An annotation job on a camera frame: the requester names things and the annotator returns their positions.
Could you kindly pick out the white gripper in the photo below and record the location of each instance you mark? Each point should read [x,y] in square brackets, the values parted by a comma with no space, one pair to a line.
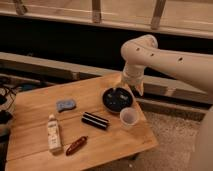
[133,75]

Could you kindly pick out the white lotion bottle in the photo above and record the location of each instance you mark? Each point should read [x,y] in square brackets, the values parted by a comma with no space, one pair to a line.
[53,131]

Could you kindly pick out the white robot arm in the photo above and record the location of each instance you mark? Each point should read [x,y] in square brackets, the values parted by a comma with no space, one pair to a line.
[192,68]

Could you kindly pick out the black round plate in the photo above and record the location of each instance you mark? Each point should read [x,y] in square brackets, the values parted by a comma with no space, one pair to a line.
[115,99]

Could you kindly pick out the clear plastic cup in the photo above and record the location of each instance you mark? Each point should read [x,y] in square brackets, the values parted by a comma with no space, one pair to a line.
[129,117]

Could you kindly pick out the black cylindrical case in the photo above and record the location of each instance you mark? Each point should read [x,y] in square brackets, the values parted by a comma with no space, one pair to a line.
[95,121]

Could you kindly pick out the wooden table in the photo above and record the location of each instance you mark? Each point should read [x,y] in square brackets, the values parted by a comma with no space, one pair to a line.
[28,145]

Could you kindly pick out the blue sponge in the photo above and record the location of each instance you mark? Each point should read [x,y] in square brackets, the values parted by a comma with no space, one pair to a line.
[64,105]

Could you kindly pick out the red brown pen case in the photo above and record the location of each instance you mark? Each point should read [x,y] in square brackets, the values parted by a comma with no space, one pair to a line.
[76,145]

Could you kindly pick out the long wooden bench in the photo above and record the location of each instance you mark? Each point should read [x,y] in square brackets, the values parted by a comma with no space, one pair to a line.
[153,85]

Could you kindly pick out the wooden railing frame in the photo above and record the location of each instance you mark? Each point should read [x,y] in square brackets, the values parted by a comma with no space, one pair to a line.
[177,17]

